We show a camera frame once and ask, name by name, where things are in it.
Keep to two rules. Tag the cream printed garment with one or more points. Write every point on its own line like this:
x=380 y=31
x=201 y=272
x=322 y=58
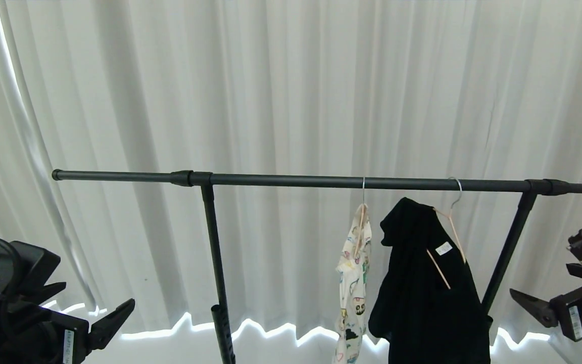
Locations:
x=351 y=283

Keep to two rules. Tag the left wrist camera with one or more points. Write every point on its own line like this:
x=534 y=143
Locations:
x=23 y=268

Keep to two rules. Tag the black garment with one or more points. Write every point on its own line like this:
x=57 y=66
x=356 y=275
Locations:
x=422 y=313

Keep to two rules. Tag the pink clothes hanger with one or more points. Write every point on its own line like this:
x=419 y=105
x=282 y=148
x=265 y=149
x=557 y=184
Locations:
x=361 y=222
x=438 y=268

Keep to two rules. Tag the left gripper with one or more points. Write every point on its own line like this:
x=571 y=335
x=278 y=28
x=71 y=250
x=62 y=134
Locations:
x=18 y=333

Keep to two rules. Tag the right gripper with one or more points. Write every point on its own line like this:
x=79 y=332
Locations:
x=561 y=313

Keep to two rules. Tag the black clothes rack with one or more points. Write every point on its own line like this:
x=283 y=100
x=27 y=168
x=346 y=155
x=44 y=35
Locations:
x=321 y=181

